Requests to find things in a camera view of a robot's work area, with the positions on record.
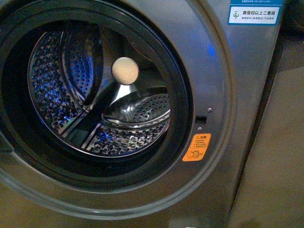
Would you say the grey front-load washing machine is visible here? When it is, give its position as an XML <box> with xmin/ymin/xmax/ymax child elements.
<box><xmin>0</xmin><ymin>0</ymin><xmax>288</xmax><ymax>228</ymax></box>

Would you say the orange warning sticker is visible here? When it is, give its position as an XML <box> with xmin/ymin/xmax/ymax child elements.
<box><xmin>182</xmin><ymin>133</ymin><xmax>211</xmax><ymax>162</ymax></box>

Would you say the perforated steel drum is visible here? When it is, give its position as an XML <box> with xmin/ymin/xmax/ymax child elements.
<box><xmin>27</xmin><ymin>21</ymin><xmax>171</xmax><ymax>158</ymax></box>

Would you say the black rubber door gasket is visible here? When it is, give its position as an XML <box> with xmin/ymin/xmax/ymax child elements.
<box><xmin>0</xmin><ymin>0</ymin><xmax>192</xmax><ymax>192</ymax></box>

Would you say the blue white info sticker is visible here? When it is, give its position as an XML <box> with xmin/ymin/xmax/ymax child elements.
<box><xmin>228</xmin><ymin>0</ymin><xmax>283</xmax><ymax>26</ymax></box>

